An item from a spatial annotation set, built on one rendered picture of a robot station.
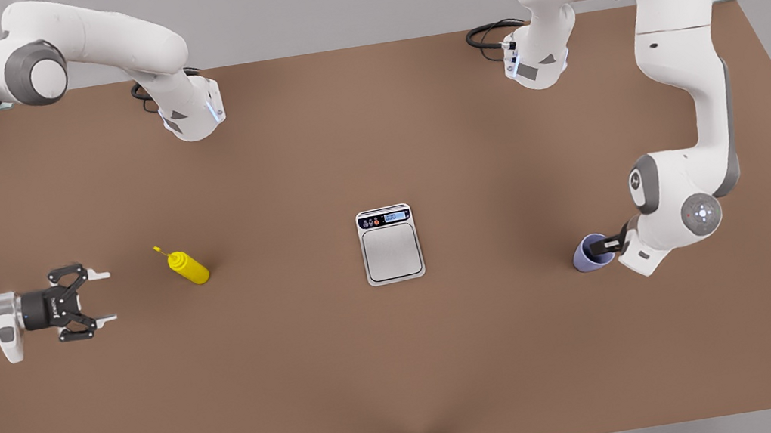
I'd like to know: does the purple cup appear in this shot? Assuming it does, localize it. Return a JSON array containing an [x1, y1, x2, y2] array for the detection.
[[570, 230, 619, 274]]

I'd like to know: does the yellow sauce bottle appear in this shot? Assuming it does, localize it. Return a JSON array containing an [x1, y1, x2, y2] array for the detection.
[[153, 238, 212, 291]]

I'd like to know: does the silver kitchen scale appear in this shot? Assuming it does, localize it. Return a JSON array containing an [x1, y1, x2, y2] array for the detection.
[[354, 201, 428, 288]]

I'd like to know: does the black cable loop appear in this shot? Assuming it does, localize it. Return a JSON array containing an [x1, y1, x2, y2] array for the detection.
[[464, 16, 532, 67], [128, 65, 208, 117]]

